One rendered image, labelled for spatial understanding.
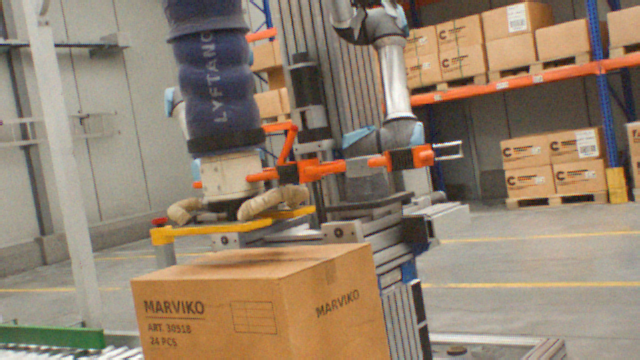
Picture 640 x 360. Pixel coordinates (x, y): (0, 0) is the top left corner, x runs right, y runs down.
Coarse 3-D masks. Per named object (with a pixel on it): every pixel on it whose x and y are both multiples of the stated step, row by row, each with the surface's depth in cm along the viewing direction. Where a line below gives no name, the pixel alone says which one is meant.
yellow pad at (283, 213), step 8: (280, 208) 211; (288, 208) 209; (296, 208) 208; (304, 208) 207; (312, 208) 209; (256, 216) 212; (264, 216) 210; (272, 216) 208; (280, 216) 206; (288, 216) 204; (296, 216) 204
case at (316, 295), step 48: (144, 288) 210; (192, 288) 197; (240, 288) 186; (288, 288) 178; (336, 288) 193; (144, 336) 213; (192, 336) 200; (240, 336) 188; (288, 336) 178; (336, 336) 191; (384, 336) 208
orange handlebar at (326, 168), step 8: (424, 152) 167; (432, 152) 168; (336, 160) 187; (344, 160) 187; (368, 160) 176; (376, 160) 174; (384, 160) 173; (424, 160) 167; (272, 168) 228; (304, 168) 189; (312, 168) 187; (320, 168) 185; (328, 168) 184; (336, 168) 182; (344, 168) 180; (248, 176) 202; (256, 176) 200; (264, 176) 198; (272, 176) 196; (200, 184) 214
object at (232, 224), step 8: (232, 216) 197; (192, 224) 207; (200, 224) 204; (208, 224) 200; (216, 224) 198; (224, 224) 196; (232, 224) 193; (240, 224) 191; (248, 224) 189; (256, 224) 191; (264, 224) 193; (168, 232) 208; (176, 232) 206; (184, 232) 204; (192, 232) 202; (200, 232) 200; (208, 232) 198; (216, 232) 196; (224, 232) 194; (232, 232) 192
